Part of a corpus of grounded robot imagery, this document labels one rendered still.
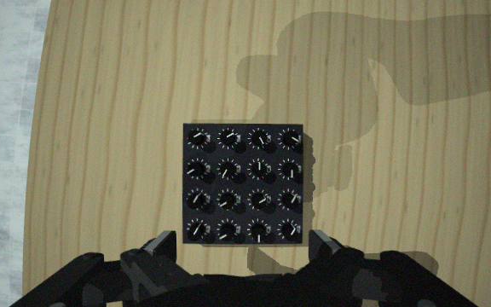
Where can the black knob box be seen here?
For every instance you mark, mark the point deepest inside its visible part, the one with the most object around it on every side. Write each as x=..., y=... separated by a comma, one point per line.
x=242, y=165

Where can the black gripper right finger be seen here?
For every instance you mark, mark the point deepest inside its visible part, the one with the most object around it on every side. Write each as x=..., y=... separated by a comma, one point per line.
x=339, y=267

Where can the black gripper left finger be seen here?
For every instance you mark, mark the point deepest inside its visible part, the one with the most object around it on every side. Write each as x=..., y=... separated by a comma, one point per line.
x=139, y=272

